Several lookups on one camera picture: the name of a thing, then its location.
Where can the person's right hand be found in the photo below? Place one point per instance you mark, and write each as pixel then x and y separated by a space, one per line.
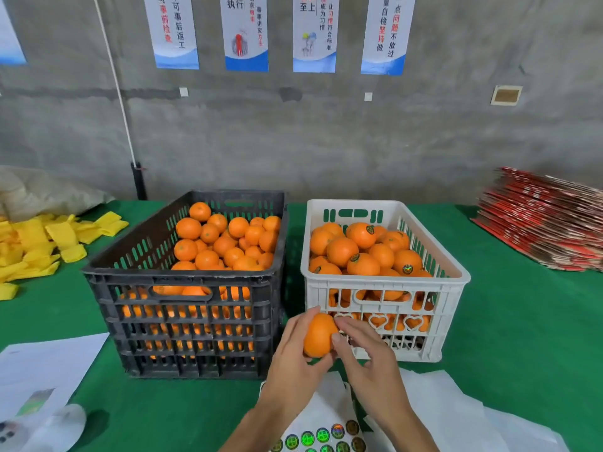
pixel 377 372

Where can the person's left hand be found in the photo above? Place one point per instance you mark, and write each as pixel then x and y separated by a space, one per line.
pixel 287 372

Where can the single orange fruit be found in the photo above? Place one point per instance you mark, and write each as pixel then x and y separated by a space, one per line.
pixel 320 336

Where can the black plastic crate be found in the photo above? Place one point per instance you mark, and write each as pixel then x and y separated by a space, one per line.
pixel 269 268

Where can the heap of labelled oranges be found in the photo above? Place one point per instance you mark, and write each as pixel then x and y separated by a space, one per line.
pixel 341 251

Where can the white plastic crate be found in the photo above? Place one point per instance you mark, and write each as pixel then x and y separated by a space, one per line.
pixel 363 205

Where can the pile of oranges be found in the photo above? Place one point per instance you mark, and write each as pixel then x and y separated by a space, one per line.
pixel 188 228

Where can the white backing sheet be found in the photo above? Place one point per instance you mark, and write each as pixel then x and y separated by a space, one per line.
pixel 462 419

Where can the green felt table cover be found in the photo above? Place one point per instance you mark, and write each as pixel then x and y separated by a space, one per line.
pixel 528 343

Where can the stack of red cardboard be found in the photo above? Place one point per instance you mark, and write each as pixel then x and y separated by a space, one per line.
pixel 546 221

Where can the white printed paper sheet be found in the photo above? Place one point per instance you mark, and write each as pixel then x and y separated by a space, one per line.
pixel 52 367

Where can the white handheld controller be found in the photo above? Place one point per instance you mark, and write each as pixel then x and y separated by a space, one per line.
pixel 52 428

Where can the pile of yellow bags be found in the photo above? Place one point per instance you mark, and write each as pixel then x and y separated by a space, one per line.
pixel 33 245

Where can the beige woven sack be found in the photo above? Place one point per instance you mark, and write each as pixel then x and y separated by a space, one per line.
pixel 42 193

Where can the white pole with black base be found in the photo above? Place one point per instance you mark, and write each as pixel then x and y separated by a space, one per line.
pixel 115 89

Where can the white notice with blue border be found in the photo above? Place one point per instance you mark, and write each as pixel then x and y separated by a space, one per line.
pixel 9 37

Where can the beige wall plate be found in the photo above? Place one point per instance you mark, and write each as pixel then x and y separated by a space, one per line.
pixel 507 95

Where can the blue white wall poster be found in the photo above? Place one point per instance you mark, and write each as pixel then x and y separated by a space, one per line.
pixel 172 33
pixel 245 33
pixel 315 33
pixel 387 34

